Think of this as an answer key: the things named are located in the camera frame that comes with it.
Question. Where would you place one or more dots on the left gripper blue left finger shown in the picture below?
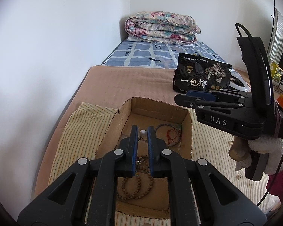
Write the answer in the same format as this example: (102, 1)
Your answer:
(134, 145)

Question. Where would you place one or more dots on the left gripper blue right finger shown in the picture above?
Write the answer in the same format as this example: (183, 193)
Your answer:
(152, 149)

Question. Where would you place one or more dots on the single white pearl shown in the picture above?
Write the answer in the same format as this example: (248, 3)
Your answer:
(143, 134)

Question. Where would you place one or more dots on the dark blue bangle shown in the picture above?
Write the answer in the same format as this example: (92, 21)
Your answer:
(167, 125)

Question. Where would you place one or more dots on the red cord green pendant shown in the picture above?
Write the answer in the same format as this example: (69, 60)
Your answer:
(173, 136)

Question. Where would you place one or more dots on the white gloved right hand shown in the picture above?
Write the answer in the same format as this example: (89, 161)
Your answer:
(241, 149)

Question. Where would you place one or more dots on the black clothes rack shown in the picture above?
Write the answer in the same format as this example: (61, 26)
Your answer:
(278, 85)

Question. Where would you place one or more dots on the yellow green box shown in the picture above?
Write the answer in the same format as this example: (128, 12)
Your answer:
(276, 72)

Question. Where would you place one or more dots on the striped yellow bed cloth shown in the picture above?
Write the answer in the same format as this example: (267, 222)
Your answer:
(92, 131)

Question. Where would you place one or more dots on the striped hanging towel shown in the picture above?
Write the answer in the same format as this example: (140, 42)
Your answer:
(275, 48)

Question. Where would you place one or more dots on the black snack bag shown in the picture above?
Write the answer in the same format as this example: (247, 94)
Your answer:
(198, 73)

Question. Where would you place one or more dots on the blue checked mattress sheet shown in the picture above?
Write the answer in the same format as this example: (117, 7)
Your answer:
(156, 55)

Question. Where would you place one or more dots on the folded floral quilt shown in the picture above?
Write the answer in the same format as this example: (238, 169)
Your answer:
(164, 27)

